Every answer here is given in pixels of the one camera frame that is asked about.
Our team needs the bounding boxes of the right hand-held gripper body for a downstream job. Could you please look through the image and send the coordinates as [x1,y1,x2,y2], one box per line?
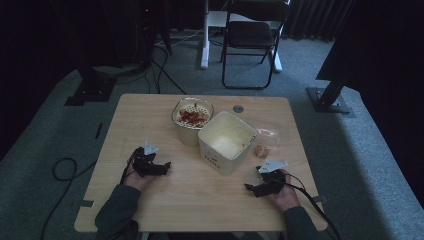
[255,159,289,195]

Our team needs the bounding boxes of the person's left hand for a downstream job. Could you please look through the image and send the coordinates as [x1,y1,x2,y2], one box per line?
[122,159,158,192]

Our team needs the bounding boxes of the black slanted stand with base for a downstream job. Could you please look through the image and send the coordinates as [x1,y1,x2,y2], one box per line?
[305,0,357,119]

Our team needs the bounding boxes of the cream strainer cup with scraps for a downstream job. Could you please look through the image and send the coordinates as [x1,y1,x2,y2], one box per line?
[171,96,215,147]

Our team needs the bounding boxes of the small brown food piece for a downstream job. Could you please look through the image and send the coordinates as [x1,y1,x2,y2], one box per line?
[254,144,271,159]

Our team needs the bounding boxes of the clear plastic wrapper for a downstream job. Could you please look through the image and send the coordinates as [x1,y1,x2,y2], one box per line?
[255,127,280,148]

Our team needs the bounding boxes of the black floor cable loop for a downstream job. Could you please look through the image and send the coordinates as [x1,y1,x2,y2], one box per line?
[39,157,98,240]

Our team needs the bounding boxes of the cream square bin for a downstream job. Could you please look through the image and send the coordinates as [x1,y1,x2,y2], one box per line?
[197,110,258,177]

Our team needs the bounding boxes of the person's right hand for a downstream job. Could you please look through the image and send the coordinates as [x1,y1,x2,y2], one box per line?
[265,169,301,213]

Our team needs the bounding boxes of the black floor cables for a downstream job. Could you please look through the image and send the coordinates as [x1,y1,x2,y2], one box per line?
[116,29,205,96]

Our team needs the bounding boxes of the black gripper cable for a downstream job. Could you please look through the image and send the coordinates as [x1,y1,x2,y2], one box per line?
[270,173,342,240]
[119,153,138,185]

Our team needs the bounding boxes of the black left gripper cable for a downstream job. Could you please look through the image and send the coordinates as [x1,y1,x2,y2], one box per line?
[119,153,138,185]

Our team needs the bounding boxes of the black stand with flat base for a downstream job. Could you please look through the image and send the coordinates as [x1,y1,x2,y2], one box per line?
[64,64,118,108]

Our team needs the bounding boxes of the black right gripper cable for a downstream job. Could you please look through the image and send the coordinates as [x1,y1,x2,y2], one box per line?
[270,173,342,240]

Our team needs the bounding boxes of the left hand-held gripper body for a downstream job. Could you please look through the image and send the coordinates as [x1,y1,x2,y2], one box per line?
[131,141,160,178]

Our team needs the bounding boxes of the dark curtain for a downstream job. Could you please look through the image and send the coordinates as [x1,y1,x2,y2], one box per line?
[283,0,356,43]

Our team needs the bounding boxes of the black folding chair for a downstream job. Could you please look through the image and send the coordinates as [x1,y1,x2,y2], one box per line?
[220,0,292,91]

